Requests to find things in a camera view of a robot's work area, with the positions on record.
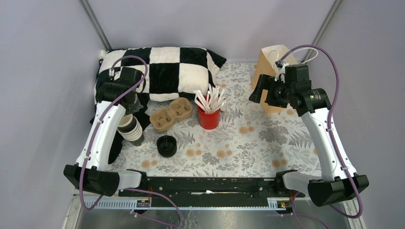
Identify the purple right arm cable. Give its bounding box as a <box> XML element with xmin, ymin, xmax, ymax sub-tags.
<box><xmin>278</xmin><ymin>44</ymin><xmax>364</xmax><ymax>229</ymax></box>

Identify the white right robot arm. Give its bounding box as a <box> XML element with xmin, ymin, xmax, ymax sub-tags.
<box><xmin>249</xmin><ymin>64</ymin><xmax>369</xmax><ymax>207</ymax></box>

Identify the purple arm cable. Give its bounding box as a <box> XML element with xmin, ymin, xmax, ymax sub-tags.
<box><xmin>78</xmin><ymin>55</ymin><xmax>184</xmax><ymax>227</ymax></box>
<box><xmin>278</xmin><ymin>44</ymin><xmax>364</xmax><ymax>229</ymax></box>

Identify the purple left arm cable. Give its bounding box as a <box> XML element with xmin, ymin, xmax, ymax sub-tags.
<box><xmin>78</xmin><ymin>55</ymin><xmax>184</xmax><ymax>227</ymax></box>

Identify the red cup holder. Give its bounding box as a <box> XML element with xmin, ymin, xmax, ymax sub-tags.
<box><xmin>197</xmin><ymin>106</ymin><xmax>220</xmax><ymax>130</ymax></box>

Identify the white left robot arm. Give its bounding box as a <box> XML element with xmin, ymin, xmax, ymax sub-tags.
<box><xmin>64</xmin><ymin>68</ymin><xmax>148</xmax><ymax>197</ymax></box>

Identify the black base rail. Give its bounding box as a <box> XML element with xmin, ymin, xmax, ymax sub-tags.
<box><xmin>118</xmin><ymin>177</ymin><xmax>294</xmax><ymax>208</ymax></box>

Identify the brown cardboard cup carrier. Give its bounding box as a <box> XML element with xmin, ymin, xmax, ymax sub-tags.
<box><xmin>149</xmin><ymin>98</ymin><xmax>193</xmax><ymax>132</ymax></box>

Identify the black white checkered pillow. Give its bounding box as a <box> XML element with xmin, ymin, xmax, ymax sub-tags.
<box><xmin>94</xmin><ymin>47</ymin><xmax>227</xmax><ymax>102</ymax></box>

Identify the stack of black lids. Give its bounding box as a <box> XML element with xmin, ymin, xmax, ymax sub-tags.
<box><xmin>156</xmin><ymin>135</ymin><xmax>177</xmax><ymax>157</ymax></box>

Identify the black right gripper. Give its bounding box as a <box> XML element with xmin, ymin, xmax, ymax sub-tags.
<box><xmin>248</xmin><ymin>74</ymin><xmax>294</xmax><ymax>108</ymax></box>

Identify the brown paper bag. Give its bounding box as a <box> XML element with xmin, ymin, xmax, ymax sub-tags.
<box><xmin>251</xmin><ymin>44</ymin><xmax>319</xmax><ymax>115</ymax></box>

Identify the floral table mat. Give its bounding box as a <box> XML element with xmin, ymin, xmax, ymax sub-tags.
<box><xmin>109</xmin><ymin>63</ymin><xmax>321</xmax><ymax>177</ymax></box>

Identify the stack of paper cups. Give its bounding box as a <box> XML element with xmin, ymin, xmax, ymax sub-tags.
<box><xmin>117</xmin><ymin>114</ymin><xmax>144</xmax><ymax>146</ymax></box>

